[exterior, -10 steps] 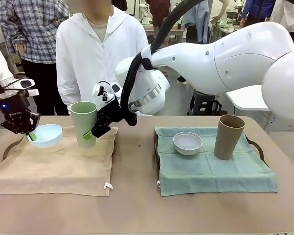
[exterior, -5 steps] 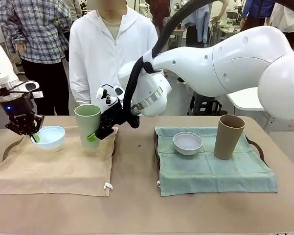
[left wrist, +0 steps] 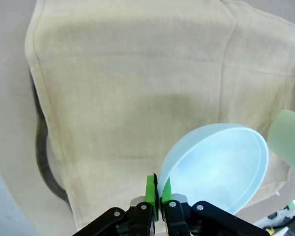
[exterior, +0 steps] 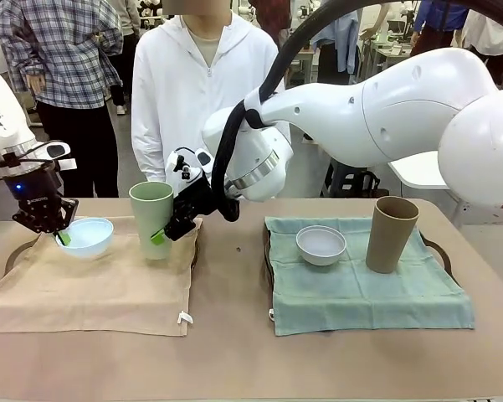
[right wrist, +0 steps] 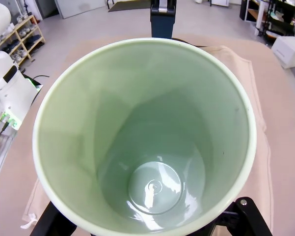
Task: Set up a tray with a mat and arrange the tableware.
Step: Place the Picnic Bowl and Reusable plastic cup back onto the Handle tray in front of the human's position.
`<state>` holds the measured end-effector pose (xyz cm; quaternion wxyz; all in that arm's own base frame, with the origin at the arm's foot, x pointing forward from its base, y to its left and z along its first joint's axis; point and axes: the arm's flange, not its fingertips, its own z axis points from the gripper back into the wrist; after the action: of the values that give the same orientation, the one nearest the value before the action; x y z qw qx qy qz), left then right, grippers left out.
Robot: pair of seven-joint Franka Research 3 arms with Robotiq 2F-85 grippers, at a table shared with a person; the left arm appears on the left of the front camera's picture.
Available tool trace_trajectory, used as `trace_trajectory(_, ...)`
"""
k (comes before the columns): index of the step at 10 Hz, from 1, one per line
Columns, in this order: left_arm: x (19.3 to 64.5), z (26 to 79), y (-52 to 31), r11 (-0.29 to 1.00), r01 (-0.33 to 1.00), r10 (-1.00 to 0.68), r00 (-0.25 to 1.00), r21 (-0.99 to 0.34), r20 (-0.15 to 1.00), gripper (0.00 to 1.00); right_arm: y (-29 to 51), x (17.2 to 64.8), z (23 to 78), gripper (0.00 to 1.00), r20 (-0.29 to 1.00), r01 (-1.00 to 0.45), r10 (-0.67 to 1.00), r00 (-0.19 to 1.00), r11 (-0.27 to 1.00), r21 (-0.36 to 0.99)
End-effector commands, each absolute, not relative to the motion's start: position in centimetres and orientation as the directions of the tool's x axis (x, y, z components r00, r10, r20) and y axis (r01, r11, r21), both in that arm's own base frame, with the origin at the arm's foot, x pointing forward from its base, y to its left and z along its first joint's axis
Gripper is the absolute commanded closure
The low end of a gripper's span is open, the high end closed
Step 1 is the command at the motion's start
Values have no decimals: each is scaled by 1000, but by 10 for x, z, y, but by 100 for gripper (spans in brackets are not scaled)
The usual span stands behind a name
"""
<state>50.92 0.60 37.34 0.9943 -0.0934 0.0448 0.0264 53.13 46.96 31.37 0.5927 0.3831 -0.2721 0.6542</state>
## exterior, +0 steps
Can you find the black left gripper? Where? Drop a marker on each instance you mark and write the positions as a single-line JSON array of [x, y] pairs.
[[35, 188]]

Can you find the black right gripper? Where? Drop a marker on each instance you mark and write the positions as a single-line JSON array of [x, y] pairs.
[[194, 199]]

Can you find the light green tall cup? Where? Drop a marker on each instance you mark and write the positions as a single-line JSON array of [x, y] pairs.
[[144, 222]]

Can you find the light blue bowl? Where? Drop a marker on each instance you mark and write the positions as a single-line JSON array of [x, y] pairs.
[[92, 247]]

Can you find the beige cloth mat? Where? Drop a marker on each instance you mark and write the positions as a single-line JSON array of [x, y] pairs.
[[88, 293]]

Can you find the white grey bowl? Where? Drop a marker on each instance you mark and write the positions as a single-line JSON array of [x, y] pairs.
[[322, 255]]

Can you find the green cloth mat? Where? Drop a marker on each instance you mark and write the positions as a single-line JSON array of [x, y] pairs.
[[360, 301]]

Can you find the brown tall cup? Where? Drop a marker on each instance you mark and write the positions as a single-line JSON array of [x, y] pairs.
[[387, 243]]

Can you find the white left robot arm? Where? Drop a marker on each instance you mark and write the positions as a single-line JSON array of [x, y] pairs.
[[0, 117]]

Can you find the person's right forearm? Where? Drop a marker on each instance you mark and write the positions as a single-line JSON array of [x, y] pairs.
[[148, 151]]

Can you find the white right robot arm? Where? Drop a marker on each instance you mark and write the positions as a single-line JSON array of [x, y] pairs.
[[360, 117]]

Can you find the person in white hoodie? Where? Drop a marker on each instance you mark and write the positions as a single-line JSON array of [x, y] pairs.
[[184, 84]]

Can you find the person in plaid shirt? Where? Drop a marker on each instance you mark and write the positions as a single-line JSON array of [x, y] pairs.
[[67, 50]]

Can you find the person in grey top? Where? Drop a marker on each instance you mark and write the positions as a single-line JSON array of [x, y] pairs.
[[123, 50]]

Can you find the white round table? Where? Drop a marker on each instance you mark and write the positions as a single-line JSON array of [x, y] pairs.
[[414, 171]]

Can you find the person in light blue shirt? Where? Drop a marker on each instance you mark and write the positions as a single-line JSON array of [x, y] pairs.
[[339, 37]]

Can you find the person in blue jacket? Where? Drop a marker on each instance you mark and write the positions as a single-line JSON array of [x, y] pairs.
[[439, 21]]

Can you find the person in white shirt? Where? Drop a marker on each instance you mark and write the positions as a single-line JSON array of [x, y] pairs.
[[489, 29]]

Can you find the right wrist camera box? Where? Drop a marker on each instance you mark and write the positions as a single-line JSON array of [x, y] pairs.
[[173, 167]]

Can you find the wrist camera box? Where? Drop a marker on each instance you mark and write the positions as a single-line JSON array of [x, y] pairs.
[[173, 167], [58, 150]]

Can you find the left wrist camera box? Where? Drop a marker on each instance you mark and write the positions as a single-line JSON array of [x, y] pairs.
[[58, 150]]

